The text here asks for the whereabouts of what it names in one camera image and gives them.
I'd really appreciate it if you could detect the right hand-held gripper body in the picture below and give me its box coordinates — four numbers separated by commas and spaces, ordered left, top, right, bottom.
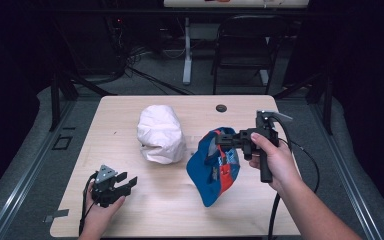
239, 110, 294, 184

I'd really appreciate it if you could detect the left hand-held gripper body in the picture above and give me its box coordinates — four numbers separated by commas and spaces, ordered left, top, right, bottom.
90, 164, 128, 209

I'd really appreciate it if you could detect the blue and orange cap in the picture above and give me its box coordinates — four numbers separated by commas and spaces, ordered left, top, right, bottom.
185, 126, 242, 208

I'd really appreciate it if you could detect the person's left hand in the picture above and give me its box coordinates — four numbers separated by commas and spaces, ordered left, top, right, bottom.
81, 185, 126, 235

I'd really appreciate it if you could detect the person's right hand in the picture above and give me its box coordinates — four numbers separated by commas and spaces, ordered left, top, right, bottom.
248, 132, 303, 195

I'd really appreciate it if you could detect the grey tape strip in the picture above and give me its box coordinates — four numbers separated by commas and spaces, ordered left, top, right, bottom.
42, 208, 71, 224

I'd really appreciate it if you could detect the white cap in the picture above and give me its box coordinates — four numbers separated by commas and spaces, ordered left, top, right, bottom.
136, 104, 188, 165

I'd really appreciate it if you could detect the black metal stand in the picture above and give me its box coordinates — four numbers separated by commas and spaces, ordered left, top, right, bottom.
49, 71, 79, 133
273, 72, 335, 136

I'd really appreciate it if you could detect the black folding chair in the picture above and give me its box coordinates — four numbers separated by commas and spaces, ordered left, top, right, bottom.
211, 14, 290, 96

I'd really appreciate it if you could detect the white desk leg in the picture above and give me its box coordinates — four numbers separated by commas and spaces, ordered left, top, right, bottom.
182, 16, 195, 86

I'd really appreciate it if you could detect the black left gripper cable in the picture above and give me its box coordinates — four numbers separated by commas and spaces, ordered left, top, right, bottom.
78, 172, 100, 236

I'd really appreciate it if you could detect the thin black cable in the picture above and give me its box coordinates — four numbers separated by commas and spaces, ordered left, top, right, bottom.
278, 137, 321, 195

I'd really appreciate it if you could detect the bundle of floor cables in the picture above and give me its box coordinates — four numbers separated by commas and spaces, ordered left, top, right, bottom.
123, 44, 196, 97

